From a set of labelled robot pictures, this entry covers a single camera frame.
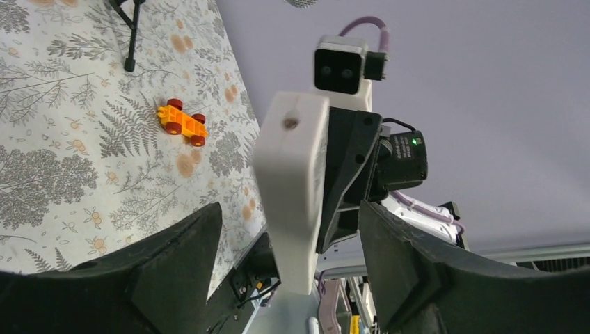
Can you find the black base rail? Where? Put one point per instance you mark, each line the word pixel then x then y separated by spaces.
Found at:
pixel 251 282

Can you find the orange toy car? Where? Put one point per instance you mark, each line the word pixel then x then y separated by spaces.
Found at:
pixel 176 122

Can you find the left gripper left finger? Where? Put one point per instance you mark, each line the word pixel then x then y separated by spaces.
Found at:
pixel 159 284

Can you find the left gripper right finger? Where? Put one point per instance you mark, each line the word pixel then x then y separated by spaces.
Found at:
pixel 422 284

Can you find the floral table mat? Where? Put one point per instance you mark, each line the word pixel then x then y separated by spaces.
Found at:
pixel 86 167

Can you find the silver microphone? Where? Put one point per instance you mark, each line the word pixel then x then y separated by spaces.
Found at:
pixel 301 4

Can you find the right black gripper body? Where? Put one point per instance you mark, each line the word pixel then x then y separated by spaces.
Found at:
pixel 367 157

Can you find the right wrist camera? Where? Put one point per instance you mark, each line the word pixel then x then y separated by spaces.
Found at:
pixel 344 69

